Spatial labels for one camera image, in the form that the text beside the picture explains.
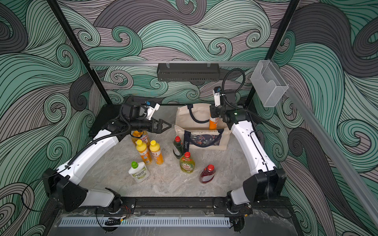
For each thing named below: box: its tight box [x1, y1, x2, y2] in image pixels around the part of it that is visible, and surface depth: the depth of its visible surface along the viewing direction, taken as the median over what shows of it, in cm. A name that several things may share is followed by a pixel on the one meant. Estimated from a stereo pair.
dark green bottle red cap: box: [173, 135, 183, 160], surface depth 83 cm
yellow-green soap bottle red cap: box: [179, 151, 195, 174], surface depth 79 cm
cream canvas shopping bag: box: [173, 103, 232, 152], surface depth 91 cm
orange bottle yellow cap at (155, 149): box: [149, 139, 164, 166], surface depth 76 cm
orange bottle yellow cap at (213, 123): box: [209, 114, 220, 131], surface depth 85 cm
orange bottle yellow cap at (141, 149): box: [136, 139, 152, 165], surface depth 76 cm
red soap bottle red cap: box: [200, 164, 216, 184], surface depth 71 cm
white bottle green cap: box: [127, 161, 151, 184], surface depth 75 cm
